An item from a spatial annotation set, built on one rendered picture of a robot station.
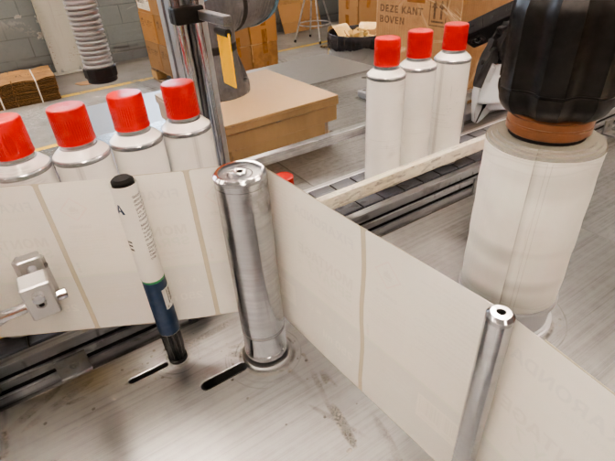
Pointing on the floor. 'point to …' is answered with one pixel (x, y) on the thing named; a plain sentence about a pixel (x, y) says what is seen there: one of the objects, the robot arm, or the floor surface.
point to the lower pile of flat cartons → (27, 88)
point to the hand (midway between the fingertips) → (474, 113)
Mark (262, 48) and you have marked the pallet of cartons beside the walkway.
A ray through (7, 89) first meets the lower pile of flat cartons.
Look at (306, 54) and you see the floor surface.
